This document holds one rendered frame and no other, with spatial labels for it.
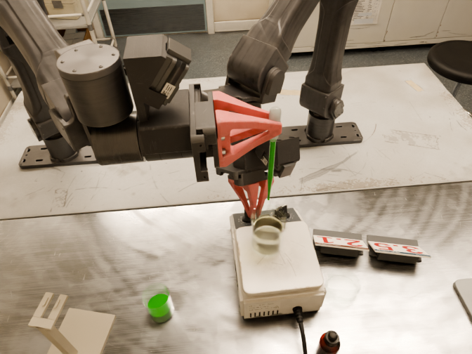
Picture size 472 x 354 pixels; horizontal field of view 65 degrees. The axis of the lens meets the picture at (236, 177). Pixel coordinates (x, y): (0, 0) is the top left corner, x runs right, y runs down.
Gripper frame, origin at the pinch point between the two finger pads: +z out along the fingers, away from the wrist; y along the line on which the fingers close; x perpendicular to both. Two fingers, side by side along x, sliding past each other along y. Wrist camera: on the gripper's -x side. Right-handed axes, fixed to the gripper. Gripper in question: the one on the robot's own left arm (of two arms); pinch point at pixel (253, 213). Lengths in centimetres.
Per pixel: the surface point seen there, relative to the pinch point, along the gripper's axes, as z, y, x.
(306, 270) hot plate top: 5.3, -0.9, -13.9
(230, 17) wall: -75, 158, 237
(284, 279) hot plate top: 5.9, -4.5, -13.0
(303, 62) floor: -30, 177, 171
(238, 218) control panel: 1.4, -1.3, 3.2
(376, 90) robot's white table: -16, 55, 15
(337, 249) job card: 7.5, 10.6, -9.6
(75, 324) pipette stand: 11.7, -31.1, 7.2
